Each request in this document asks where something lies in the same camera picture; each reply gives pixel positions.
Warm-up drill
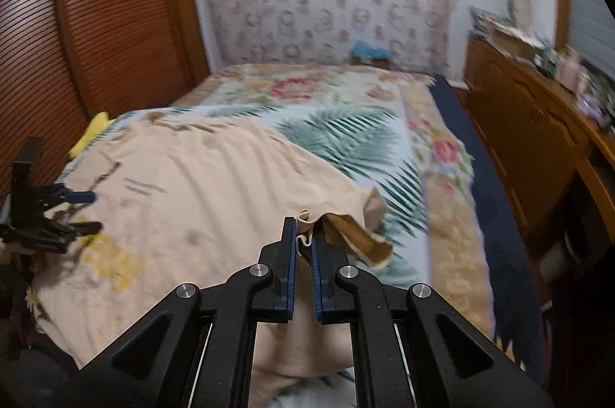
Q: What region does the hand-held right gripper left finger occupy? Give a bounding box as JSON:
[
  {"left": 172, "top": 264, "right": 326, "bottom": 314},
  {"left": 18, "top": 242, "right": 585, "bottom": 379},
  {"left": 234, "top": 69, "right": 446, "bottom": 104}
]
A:
[{"left": 72, "top": 217, "right": 295, "bottom": 408}]

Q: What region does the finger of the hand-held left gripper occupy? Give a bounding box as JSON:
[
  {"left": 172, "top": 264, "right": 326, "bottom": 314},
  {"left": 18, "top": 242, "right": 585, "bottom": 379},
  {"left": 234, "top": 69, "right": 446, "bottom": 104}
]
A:
[
  {"left": 52, "top": 184, "right": 96, "bottom": 206},
  {"left": 57, "top": 221, "right": 103, "bottom": 242}
]

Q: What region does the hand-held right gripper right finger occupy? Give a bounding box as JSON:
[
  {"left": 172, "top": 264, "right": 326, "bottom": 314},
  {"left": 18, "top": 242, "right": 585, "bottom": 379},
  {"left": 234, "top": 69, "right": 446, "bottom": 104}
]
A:
[{"left": 311, "top": 227, "right": 553, "bottom": 408}]

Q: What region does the beige shirt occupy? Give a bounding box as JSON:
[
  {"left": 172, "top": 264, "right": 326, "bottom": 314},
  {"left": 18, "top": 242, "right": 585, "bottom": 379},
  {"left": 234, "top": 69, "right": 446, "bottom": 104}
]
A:
[{"left": 31, "top": 117, "right": 395, "bottom": 390}]

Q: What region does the yellow cloth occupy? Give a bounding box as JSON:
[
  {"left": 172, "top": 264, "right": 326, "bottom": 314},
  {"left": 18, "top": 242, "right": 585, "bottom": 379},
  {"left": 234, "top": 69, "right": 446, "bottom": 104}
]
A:
[{"left": 70, "top": 111, "right": 111, "bottom": 156}]

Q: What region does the palm leaf print sheet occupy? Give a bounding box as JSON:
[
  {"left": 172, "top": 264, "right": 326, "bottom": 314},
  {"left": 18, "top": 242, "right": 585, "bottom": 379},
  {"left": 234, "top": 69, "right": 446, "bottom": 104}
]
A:
[{"left": 29, "top": 103, "right": 433, "bottom": 408}]

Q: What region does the wooden slatted wardrobe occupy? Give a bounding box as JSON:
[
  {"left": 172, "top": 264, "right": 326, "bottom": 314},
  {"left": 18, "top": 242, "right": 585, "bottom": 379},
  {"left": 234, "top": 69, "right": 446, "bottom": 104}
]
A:
[{"left": 0, "top": 0, "right": 212, "bottom": 217}]

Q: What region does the floral blanket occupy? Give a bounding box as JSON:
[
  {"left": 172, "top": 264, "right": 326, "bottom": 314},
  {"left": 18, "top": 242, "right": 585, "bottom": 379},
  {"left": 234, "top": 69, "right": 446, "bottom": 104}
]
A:
[{"left": 170, "top": 62, "right": 495, "bottom": 342}]

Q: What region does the navy blue bed sheet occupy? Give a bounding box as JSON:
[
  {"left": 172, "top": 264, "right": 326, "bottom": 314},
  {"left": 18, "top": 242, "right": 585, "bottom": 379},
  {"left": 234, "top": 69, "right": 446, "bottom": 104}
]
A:
[{"left": 427, "top": 74, "right": 544, "bottom": 370}]

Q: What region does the small blue cloth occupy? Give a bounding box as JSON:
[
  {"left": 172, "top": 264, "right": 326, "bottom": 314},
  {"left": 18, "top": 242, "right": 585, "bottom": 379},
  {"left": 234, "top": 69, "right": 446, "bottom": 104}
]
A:
[{"left": 352, "top": 39, "right": 390, "bottom": 59}]

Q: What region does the wooden dresser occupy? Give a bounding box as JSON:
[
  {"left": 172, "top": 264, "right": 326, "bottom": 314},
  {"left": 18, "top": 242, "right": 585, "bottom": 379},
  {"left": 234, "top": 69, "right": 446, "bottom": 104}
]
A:
[{"left": 464, "top": 36, "right": 615, "bottom": 245}]

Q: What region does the cardboard box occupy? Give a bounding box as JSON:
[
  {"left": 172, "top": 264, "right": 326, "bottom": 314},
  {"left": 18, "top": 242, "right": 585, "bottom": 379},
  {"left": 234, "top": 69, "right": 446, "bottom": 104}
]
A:
[{"left": 485, "top": 21, "right": 544, "bottom": 58}]

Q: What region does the pink bottle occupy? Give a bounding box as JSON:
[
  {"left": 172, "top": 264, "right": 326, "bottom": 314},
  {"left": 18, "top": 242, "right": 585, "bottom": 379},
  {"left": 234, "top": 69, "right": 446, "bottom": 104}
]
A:
[{"left": 560, "top": 48, "right": 584, "bottom": 92}]

